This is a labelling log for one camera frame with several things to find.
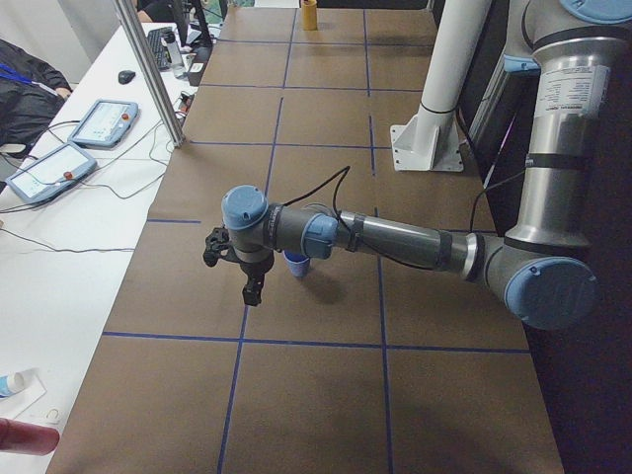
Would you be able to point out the red cylinder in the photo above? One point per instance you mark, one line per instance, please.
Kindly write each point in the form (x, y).
(25, 438)

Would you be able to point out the near teach pendant tablet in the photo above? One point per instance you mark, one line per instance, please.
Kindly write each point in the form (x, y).
(52, 174)

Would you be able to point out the clear water bottle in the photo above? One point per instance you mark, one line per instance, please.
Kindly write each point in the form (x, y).
(175, 57)

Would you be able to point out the teach pendant tablet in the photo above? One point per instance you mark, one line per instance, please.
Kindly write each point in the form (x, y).
(105, 124)
(52, 174)

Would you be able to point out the white pole with base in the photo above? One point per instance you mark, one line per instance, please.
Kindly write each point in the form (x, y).
(429, 140)

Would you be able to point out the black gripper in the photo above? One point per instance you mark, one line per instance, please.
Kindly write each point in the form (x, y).
(255, 269)

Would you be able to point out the blue ribbed plastic cup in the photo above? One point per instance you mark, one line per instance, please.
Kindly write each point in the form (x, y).
(297, 264)

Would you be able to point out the white blue paper roll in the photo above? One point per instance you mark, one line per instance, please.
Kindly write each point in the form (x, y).
(20, 383)

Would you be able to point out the far teach pendant tablet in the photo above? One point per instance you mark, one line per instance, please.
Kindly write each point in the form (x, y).
(105, 124)

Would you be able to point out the black keyboard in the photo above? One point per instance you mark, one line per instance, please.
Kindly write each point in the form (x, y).
(158, 48)

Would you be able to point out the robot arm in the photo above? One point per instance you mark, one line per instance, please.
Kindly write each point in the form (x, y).
(537, 267)

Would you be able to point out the yellow wooden cup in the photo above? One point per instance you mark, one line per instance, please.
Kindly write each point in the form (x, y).
(309, 15)

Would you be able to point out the black computer mouse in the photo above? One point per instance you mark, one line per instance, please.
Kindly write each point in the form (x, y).
(126, 76)

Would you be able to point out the person in dark jacket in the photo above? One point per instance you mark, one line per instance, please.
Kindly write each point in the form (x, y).
(32, 93)

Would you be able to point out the aluminium frame post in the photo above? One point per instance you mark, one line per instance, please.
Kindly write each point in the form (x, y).
(136, 36)

